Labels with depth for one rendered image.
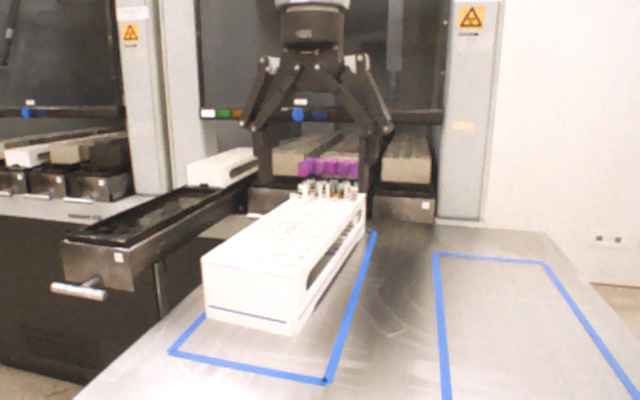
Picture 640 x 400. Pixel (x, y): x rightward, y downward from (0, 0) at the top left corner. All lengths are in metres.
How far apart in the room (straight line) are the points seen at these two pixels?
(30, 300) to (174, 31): 1.01
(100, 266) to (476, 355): 0.55
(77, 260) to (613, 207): 2.19
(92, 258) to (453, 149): 0.76
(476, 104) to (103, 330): 1.25
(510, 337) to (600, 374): 0.07
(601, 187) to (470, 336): 1.92
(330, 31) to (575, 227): 1.97
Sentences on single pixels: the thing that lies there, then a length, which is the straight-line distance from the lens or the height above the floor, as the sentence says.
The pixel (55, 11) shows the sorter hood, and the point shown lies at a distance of 1.38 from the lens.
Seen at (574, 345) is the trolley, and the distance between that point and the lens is 0.44.
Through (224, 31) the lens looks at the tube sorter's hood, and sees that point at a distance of 1.05.
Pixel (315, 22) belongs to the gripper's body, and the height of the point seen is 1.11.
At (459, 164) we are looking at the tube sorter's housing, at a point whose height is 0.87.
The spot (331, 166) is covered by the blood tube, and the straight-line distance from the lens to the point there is 0.57.
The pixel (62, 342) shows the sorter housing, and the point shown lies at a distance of 1.61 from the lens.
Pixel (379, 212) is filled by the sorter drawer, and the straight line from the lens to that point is 0.90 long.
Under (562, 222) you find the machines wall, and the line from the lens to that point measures 2.28.
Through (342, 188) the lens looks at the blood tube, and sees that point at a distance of 0.58.
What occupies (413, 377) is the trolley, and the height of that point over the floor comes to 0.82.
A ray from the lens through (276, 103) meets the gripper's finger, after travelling 0.51.
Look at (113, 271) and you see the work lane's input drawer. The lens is 0.69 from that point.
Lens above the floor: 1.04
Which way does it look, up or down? 14 degrees down
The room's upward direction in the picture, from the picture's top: straight up
